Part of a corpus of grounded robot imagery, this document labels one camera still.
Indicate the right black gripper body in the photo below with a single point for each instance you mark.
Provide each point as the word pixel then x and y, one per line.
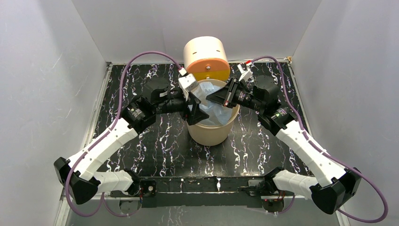
pixel 243 97

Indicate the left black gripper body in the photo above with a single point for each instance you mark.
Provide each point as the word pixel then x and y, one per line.
pixel 173 104

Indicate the light blue plastic bag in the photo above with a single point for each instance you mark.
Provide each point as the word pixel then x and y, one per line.
pixel 218 114

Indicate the beige round trash bin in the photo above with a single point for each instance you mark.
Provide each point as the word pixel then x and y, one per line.
pixel 212 135

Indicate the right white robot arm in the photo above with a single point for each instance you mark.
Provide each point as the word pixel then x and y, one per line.
pixel 331 185

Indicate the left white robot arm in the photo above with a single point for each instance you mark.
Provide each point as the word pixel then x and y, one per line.
pixel 79 173

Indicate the round cream drawer cabinet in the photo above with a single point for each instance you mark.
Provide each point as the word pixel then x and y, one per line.
pixel 205 58

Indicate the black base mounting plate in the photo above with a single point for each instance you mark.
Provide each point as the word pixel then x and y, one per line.
pixel 252 192

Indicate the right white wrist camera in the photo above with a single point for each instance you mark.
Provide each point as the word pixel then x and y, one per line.
pixel 245 70

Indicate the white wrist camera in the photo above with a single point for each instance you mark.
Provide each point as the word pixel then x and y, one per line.
pixel 187 82
pixel 245 70

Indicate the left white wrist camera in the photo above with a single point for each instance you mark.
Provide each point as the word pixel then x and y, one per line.
pixel 187 82

